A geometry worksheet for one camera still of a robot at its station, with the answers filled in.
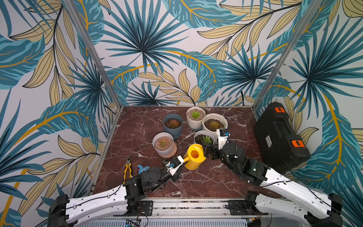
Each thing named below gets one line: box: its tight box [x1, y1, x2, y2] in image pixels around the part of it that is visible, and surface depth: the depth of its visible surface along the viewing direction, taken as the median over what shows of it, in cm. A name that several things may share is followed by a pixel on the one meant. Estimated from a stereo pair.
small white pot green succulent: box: [193, 130, 216, 147], surface depth 92 cm
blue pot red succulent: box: [162, 113, 184, 140], surface depth 99 cm
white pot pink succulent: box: [152, 131, 178, 159], surface depth 89 cm
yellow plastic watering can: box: [183, 143, 207, 171], surface depth 68 cm
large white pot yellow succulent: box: [202, 113, 229, 143], surface depth 97 cm
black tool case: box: [253, 102, 311, 174], surface depth 77 cm
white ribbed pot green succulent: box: [186, 106, 206, 130], surface depth 102 cm
